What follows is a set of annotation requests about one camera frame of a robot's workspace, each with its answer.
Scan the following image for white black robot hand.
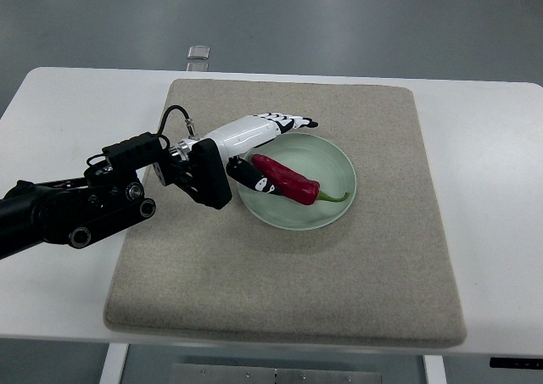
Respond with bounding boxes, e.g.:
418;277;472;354
176;111;319;198

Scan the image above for red chili pepper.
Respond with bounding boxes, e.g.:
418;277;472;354
251;154;350;205

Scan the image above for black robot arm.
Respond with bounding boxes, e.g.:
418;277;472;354
1;105;232;259

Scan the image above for light green plate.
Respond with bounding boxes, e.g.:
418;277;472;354
238;133;357;231

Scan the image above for clear floor socket cover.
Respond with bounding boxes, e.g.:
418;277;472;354
187;45;210;60

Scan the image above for beige fabric mat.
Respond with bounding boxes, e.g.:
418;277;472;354
104;79;467;348

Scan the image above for white table leg left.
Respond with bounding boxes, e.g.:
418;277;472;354
98;343;129;384

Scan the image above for white table leg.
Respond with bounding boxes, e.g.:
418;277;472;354
98;343;129;384
423;355;447;384

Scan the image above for white table leg right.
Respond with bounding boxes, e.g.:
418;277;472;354
423;355;447;384

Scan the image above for black table control panel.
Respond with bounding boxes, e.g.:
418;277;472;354
489;357;543;370

